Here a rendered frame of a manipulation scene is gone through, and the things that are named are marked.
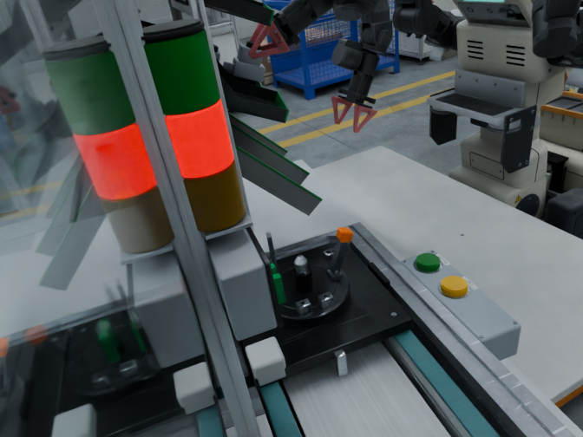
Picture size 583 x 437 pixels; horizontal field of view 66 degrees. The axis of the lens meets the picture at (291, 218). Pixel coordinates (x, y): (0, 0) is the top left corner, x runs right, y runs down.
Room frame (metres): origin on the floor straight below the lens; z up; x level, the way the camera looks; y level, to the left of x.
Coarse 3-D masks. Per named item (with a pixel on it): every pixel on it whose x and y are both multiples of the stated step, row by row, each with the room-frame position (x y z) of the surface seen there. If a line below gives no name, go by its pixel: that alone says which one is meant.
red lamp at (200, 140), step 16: (208, 112) 0.32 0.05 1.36; (176, 128) 0.32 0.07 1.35; (192, 128) 0.32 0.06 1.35; (208, 128) 0.32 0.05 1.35; (224, 128) 0.33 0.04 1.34; (176, 144) 0.32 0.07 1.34; (192, 144) 0.32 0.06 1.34; (208, 144) 0.32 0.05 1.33; (224, 144) 0.33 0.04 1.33; (192, 160) 0.32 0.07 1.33; (208, 160) 0.32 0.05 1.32; (224, 160) 0.33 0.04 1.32; (192, 176) 0.32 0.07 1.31
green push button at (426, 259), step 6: (420, 258) 0.60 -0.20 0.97; (426, 258) 0.60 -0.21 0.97; (432, 258) 0.60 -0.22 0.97; (438, 258) 0.59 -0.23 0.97; (420, 264) 0.59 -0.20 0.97; (426, 264) 0.58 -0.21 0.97; (432, 264) 0.58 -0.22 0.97; (438, 264) 0.58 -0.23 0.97; (426, 270) 0.58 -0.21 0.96; (432, 270) 0.58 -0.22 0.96
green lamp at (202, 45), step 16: (144, 48) 0.32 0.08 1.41; (160, 48) 0.32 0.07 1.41; (176, 48) 0.32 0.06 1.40; (192, 48) 0.32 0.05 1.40; (208, 48) 0.34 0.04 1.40; (160, 64) 0.32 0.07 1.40; (176, 64) 0.32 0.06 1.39; (192, 64) 0.32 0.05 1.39; (208, 64) 0.33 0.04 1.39; (160, 80) 0.32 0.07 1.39; (176, 80) 0.32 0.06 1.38; (192, 80) 0.32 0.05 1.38; (208, 80) 0.33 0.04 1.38; (160, 96) 0.32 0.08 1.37; (176, 96) 0.32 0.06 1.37; (192, 96) 0.32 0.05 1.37; (208, 96) 0.33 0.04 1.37; (176, 112) 0.32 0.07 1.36; (192, 112) 0.32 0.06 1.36
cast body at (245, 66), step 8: (240, 48) 0.97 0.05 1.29; (248, 48) 0.96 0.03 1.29; (240, 56) 0.96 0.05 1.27; (248, 56) 0.96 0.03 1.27; (224, 64) 0.97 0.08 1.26; (232, 64) 0.97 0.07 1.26; (240, 64) 0.96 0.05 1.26; (248, 64) 0.96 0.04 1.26; (256, 64) 0.96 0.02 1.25; (232, 72) 0.97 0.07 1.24; (240, 72) 0.96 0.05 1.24; (248, 72) 0.96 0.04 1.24; (256, 72) 0.96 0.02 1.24; (264, 72) 0.96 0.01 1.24; (256, 80) 0.96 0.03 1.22
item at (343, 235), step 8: (344, 232) 0.57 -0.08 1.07; (352, 232) 0.57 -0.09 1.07; (328, 240) 0.57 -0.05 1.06; (336, 240) 0.56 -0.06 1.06; (344, 240) 0.56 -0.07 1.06; (336, 248) 0.57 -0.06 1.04; (344, 248) 0.57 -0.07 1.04; (336, 256) 0.57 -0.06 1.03; (336, 264) 0.56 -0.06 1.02; (336, 272) 0.56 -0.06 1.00
